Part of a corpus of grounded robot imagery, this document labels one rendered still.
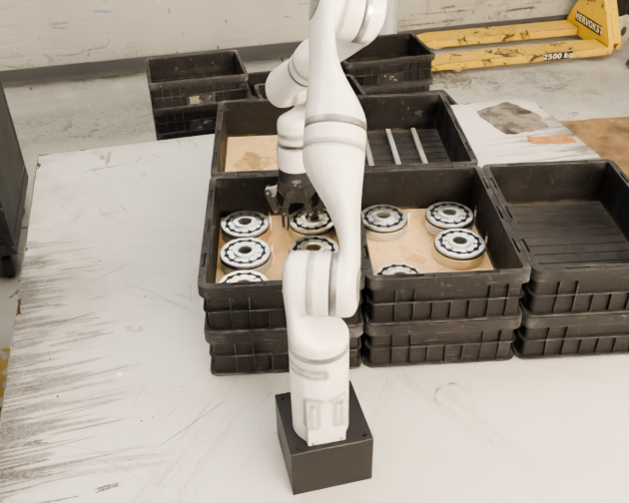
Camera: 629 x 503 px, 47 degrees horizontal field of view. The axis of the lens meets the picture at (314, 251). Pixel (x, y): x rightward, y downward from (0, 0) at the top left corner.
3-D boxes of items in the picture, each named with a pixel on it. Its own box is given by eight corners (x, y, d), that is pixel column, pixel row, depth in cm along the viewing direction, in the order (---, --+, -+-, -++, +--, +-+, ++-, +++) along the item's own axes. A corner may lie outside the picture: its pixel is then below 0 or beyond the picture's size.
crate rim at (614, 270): (695, 274, 133) (699, 264, 131) (532, 282, 132) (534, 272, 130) (610, 168, 165) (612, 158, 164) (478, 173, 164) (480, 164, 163)
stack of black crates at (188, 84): (245, 142, 344) (237, 49, 318) (256, 173, 320) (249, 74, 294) (159, 153, 337) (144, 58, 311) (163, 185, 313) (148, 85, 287)
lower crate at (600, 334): (665, 357, 145) (682, 310, 138) (515, 365, 144) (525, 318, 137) (591, 243, 177) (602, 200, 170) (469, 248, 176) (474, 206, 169)
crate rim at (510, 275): (532, 282, 132) (534, 272, 130) (366, 290, 130) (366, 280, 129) (478, 173, 164) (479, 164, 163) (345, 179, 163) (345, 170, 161)
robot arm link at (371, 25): (334, 49, 134) (291, 40, 132) (393, -26, 109) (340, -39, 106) (331, 96, 132) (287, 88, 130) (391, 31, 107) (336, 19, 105)
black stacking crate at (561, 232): (679, 314, 138) (697, 266, 132) (524, 322, 137) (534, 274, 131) (600, 204, 171) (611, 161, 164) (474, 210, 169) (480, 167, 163)
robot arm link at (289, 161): (319, 148, 156) (318, 121, 153) (316, 174, 147) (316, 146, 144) (277, 147, 157) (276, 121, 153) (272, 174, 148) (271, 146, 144)
